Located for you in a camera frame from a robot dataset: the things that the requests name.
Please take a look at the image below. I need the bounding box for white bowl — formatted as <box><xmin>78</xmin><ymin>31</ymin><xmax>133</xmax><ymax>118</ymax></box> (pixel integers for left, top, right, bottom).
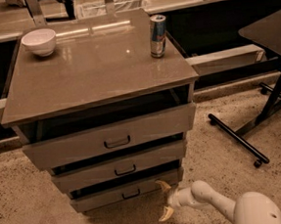
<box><xmin>22</xmin><ymin>28</ymin><xmax>57</xmax><ymax>57</ymax></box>

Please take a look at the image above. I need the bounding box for grey bottom drawer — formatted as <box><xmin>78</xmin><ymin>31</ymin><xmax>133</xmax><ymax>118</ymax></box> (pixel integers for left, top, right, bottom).
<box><xmin>70</xmin><ymin>167</ymin><xmax>183</xmax><ymax>212</ymax></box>

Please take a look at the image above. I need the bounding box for blue silver drink can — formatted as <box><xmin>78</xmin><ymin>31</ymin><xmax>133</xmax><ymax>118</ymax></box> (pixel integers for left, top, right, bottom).
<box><xmin>149</xmin><ymin>14</ymin><xmax>166</xmax><ymax>58</ymax></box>

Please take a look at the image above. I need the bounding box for white wire basket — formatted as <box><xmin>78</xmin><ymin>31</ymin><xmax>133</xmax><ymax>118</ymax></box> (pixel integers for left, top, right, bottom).
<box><xmin>74</xmin><ymin>0</ymin><xmax>150</xmax><ymax>20</ymax></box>

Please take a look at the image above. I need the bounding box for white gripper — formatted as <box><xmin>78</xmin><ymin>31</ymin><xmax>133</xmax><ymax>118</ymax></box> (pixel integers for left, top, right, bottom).
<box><xmin>156</xmin><ymin>180</ymin><xmax>194</xmax><ymax>222</ymax></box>

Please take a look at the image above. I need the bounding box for grey drawer cabinet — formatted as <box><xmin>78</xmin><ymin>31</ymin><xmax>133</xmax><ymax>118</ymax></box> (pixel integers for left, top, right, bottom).
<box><xmin>1</xmin><ymin>10</ymin><xmax>198</xmax><ymax>201</ymax></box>

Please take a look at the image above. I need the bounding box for grey drawer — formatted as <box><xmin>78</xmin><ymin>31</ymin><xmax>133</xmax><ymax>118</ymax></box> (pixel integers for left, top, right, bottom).
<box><xmin>22</xmin><ymin>103</ymin><xmax>196</xmax><ymax>170</ymax></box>
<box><xmin>70</xmin><ymin>167</ymin><xmax>183</xmax><ymax>212</ymax></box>
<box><xmin>51</xmin><ymin>140</ymin><xmax>186</xmax><ymax>193</ymax></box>

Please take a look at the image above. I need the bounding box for black rolling side table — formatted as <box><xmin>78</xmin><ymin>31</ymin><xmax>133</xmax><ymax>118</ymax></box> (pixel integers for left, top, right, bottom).
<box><xmin>208</xmin><ymin>10</ymin><xmax>281</xmax><ymax>167</ymax></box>

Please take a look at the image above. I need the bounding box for grey middle drawer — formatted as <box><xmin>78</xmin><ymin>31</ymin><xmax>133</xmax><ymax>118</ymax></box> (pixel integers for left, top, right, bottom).
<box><xmin>51</xmin><ymin>140</ymin><xmax>186</xmax><ymax>193</ymax></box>

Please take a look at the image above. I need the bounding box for grey top drawer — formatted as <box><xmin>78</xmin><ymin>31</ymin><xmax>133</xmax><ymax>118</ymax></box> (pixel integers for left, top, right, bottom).
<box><xmin>22</xmin><ymin>103</ymin><xmax>196</xmax><ymax>170</ymax></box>

